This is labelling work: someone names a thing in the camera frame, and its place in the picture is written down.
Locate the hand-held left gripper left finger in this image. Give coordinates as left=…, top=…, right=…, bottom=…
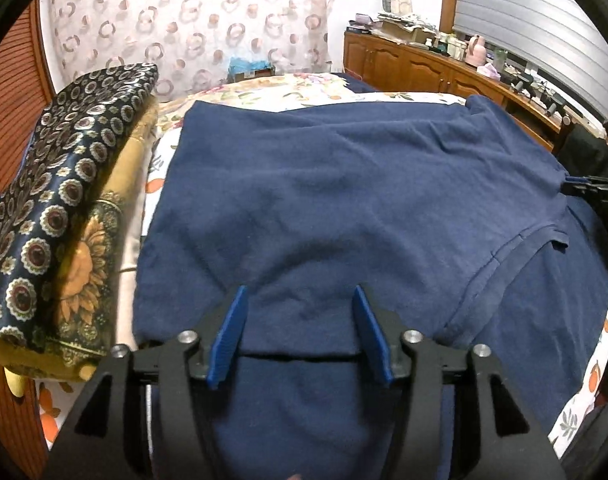
left=44, top=285, right=250, bottom=480

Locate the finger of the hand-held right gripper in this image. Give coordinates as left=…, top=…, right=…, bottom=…
left=559, top=175, right=603, bottom=200

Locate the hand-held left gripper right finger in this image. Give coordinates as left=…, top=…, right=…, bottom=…
left=351, top=284, right=567, bottom=480

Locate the navy blue printed t-shirt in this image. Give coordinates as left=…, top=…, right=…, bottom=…
left=134, top=95, right=608, bottom=480

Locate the dark cloth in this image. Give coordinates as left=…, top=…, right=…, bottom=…
left=558, top=121, right=608, bottom=182

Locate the black handheld device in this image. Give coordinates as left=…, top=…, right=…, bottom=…
left=504, top=72, right=573, bottom=126

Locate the gold sunflower cushion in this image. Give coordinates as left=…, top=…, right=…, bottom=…
left=4, top=105, right=160, bottom=386

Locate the pink kettle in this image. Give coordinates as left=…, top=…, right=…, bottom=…
left=465, top=34, right=488, bottom=66

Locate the white orange-print bedsheet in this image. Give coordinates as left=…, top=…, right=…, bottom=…
left=36, top=91, right=608, bottom=461

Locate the cluster of toiletry bottles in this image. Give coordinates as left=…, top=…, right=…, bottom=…
left=434, top=32, right=467, bottom=59

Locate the wooden sideboard cabinet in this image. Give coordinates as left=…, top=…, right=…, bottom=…
left=343, top=30, right=575, bottom=153

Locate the yellow soft cushion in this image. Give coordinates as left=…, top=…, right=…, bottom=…
left=4, top=369, right=35, bottom=397

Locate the dark patterned pillow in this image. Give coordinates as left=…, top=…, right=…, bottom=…
left=0, top=62, right=160, bottom=356

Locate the cardboard box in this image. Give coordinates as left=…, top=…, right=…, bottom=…
left=378, top=12, right=435, bottom=44

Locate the floral quilt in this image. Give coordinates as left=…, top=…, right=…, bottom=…
left=154, top=71, right=380, bottom=111

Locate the blue item on brown box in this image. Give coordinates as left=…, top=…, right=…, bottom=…
left=226, top=56, right=277, bottom=81

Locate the brown louvered wooden wardrobe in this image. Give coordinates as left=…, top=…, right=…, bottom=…
left=0, top=0, right=55, bottom=480

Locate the sheer circle-patterned curtain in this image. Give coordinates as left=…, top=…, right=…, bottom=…
left=39, top=0, right=340, bottom=97

